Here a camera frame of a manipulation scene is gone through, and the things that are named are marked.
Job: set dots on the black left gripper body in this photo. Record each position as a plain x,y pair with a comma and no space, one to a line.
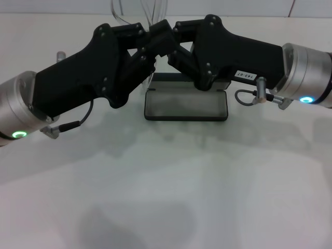
77,75

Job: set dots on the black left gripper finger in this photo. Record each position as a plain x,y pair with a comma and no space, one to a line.
145,64

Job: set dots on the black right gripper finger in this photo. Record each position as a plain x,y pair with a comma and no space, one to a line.
186,31
158,29
181,61

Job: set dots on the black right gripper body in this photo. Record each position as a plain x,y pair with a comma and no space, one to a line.
233,49

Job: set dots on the clear white glasses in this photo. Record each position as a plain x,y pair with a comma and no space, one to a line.
116,14

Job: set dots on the black glasses case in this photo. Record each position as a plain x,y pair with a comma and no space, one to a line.
186,106

